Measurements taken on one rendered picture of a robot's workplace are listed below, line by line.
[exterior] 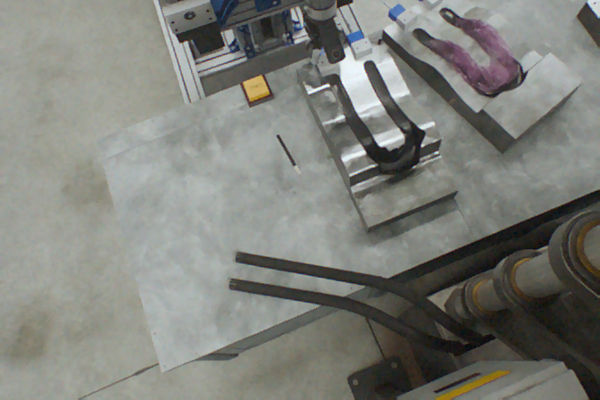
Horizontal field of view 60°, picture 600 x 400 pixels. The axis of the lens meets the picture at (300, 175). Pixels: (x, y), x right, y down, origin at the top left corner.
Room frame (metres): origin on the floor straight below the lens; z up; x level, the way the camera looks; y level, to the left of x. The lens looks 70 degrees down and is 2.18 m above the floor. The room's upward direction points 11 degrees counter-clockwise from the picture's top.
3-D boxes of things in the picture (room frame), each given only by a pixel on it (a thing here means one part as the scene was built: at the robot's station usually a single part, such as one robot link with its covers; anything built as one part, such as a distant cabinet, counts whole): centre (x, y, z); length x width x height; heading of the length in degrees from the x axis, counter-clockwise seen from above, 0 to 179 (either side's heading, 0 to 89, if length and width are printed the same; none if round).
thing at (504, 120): (0.72, -0.56, 0.86); 0.50 x 0.26 x 0.11; 29
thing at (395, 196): (0.57, -0.23, 0.87); 0.50 x 0.26 x 0.14; 11
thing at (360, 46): (0.85, -0.23, 0.89); 0.13 x 0.05 x 0.05; 11
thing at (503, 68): (0.72, -0.55, 0.90); 0.26 x 0.18 x 0.08; 29
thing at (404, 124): (0.58, -0.23, 0.92); 0.35 x 0.16 x 0.09; 11
